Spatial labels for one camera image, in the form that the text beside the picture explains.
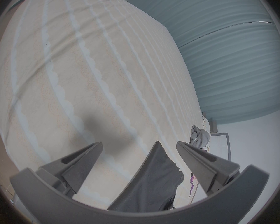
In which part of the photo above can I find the purple garment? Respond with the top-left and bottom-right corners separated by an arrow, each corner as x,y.
189,174 -> 199,199

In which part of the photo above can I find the bed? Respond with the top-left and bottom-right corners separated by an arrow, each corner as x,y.
0,0 -> 231,210

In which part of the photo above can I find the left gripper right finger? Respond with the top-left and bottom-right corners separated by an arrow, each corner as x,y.
176,141 -> 241,193

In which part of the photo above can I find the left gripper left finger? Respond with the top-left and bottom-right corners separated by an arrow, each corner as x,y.
38,141 -> 103,195

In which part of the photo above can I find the black T-shirt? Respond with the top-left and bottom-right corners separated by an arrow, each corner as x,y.
107,140 -> 185,213

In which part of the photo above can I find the white printed pillow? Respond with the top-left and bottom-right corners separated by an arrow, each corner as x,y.
202,116 -> 211,135

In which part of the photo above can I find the blue-green curtain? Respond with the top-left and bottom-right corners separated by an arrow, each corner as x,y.
177,20 -> 280,123
127,0 -> 274,48

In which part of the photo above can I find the grey garment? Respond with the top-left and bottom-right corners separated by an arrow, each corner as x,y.
189,125 -> 211,149

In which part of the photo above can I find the grey bedside table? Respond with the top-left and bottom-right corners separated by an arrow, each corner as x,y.
202,112 -> 218,133

